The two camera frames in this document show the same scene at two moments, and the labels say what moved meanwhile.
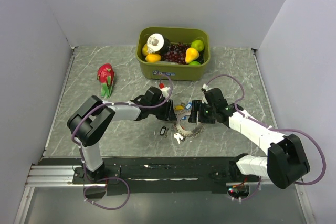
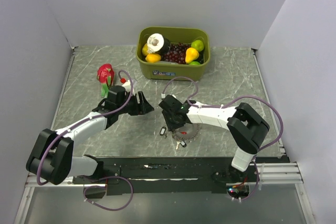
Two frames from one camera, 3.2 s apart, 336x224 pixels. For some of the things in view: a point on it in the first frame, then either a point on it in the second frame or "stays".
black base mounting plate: (221, 173) stays
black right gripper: (197, 105) -> (170, 126)
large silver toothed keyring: (199, 129) -> (199, 124)
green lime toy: (198, 44) stays
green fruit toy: (195, 63) stays
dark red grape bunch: (176, 53) stays
